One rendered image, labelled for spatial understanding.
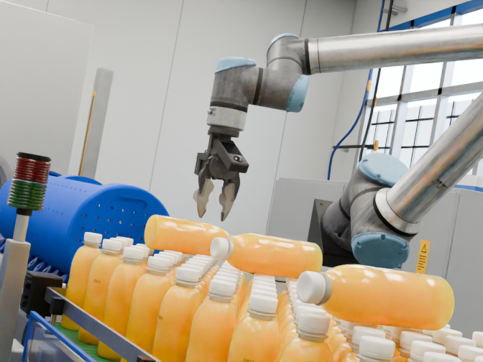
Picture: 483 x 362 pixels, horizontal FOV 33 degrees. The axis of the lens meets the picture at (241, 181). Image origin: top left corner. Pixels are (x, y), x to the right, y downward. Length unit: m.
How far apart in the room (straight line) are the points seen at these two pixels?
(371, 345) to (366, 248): 1.25
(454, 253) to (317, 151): 4.56
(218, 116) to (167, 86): 5.51
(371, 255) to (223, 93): 0.62
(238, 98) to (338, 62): 0.28
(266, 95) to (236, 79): 0.08
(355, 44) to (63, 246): 0.86
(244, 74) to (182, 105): 5.52
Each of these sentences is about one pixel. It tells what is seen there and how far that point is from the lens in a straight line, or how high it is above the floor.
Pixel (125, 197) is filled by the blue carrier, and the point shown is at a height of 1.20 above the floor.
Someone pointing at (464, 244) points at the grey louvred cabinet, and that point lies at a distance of 3.35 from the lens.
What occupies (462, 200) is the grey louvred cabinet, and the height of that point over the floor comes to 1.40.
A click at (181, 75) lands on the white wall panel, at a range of 7.42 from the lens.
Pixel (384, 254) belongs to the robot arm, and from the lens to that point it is 2.18.
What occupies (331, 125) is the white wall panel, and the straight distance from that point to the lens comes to 7.84.
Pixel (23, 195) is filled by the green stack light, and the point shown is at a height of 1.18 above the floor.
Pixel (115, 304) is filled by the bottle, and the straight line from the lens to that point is 1.59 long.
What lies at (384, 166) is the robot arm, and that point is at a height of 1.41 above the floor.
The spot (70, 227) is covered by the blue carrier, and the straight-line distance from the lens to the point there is 2.02.
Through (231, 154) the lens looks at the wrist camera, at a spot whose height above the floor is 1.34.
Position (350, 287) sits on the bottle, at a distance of 1.01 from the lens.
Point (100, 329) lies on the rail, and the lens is 1.52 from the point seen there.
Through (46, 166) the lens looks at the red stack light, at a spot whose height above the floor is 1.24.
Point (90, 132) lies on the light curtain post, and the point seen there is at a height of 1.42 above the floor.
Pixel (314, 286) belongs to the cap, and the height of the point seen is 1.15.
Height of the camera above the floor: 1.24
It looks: 2 degrees up
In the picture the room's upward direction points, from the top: 10 degrees clockwise
